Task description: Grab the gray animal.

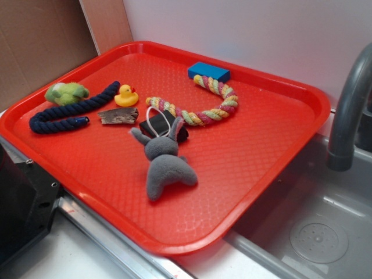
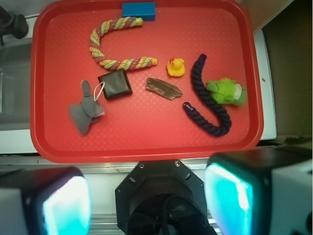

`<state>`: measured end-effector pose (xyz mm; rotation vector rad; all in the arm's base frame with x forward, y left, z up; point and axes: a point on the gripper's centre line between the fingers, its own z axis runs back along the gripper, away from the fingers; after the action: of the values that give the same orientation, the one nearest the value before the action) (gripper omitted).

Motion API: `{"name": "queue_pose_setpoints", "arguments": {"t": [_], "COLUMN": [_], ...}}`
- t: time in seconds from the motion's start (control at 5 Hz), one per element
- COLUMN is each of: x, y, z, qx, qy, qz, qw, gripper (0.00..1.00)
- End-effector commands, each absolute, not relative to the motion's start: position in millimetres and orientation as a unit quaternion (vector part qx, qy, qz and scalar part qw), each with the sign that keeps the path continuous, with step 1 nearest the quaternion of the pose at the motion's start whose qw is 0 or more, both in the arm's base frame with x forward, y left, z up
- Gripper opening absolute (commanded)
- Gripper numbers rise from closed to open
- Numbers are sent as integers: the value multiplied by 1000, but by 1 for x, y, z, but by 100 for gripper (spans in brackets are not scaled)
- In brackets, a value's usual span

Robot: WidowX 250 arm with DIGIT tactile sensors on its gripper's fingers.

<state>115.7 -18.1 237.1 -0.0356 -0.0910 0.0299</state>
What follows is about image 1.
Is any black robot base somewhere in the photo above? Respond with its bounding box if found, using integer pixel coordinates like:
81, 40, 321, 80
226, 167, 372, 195
1, 147, 61, 267

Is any red plastic tray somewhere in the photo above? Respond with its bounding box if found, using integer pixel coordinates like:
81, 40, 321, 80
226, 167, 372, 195
1, 42, 330, 256

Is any black box with white loop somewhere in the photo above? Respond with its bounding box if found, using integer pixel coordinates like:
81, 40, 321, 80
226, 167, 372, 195
138, 106, 189, 143

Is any gray plush bunny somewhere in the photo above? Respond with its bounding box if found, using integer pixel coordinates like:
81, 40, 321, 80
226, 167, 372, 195
130, 117, 198, 201

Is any piece of brown bark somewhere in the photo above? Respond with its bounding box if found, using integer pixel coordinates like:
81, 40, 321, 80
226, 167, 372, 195
98, 108, 139, 124

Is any blue rectangular block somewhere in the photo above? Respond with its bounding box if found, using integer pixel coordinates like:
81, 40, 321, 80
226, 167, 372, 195
187, 62, 231, 83

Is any yellow rubber duck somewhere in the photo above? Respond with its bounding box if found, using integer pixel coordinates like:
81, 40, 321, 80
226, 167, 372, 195
114, 84, 139, 108

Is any green plush toy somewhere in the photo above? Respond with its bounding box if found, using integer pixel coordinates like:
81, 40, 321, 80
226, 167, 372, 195
44, 82, 90, 106

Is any gray plastic sink basin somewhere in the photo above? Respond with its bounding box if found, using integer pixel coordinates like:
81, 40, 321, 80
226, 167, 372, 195
226, 136, 371, 278

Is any gray faucet spout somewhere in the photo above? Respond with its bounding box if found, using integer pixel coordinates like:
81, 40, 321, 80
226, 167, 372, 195
326, 44, 371, 171

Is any brown cardboard panel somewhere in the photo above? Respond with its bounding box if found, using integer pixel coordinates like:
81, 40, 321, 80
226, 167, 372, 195
1, 1, 133, 110

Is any multicolor braided rope toy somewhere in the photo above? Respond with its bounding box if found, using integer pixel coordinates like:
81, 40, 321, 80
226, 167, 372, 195
145, 74, 238, 127

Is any navy blue rope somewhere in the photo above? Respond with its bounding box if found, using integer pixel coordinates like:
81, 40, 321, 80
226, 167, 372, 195
28, 80, 121, 135

